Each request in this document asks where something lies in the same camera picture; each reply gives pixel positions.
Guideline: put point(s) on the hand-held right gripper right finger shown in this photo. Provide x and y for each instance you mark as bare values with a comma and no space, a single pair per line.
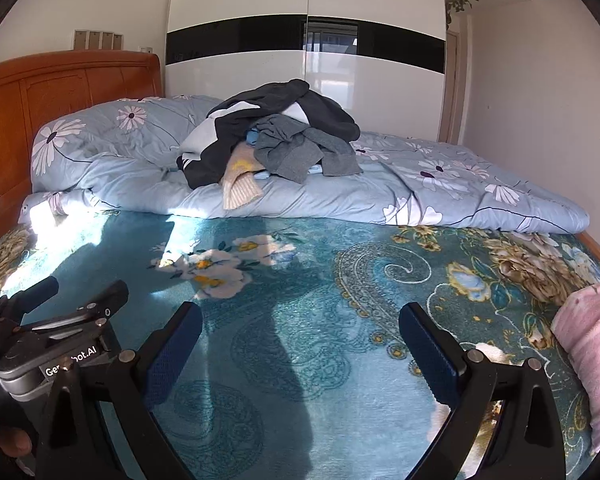
430,355

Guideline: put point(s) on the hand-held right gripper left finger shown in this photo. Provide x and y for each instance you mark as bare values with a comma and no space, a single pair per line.
175,352

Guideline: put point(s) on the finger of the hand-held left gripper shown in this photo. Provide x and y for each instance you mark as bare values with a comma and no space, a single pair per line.
107,299
32,294

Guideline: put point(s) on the dark grey white fleece jacket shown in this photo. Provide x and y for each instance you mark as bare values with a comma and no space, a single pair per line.
325,110

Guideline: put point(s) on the person's left hand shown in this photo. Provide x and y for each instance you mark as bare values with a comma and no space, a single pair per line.
12,442

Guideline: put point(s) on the teal floral bed blanket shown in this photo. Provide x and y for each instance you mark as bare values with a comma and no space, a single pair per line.
305,310

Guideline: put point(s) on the pink folded blanket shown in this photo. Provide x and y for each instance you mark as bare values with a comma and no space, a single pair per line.
595,340

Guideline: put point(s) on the wooden bed headboard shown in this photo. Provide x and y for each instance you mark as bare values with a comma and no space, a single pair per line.
40,90

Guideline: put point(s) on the grey garment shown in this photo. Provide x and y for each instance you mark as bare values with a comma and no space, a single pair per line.
290,155

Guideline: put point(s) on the beige wall switch panel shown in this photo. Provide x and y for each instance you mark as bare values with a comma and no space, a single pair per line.
97,40

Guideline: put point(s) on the beige door frame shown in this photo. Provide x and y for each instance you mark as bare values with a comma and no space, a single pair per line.
455,85

